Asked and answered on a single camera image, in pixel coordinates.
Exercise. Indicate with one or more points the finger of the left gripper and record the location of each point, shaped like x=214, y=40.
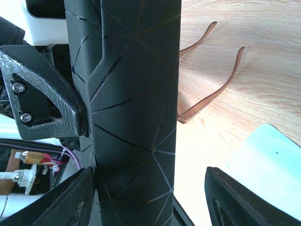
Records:
x=43, y=103

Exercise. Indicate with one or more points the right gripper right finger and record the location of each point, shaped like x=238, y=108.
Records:
x=232, y=204

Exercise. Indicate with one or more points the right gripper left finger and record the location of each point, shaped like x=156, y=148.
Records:
x=68, y=204

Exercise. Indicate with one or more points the blue cleaning cloth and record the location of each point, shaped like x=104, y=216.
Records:
x=269, y=164

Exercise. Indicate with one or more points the black folding glasses case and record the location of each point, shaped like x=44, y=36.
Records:
x=125, y=63

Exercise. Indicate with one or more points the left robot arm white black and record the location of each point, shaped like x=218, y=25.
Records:
x=41, y=24

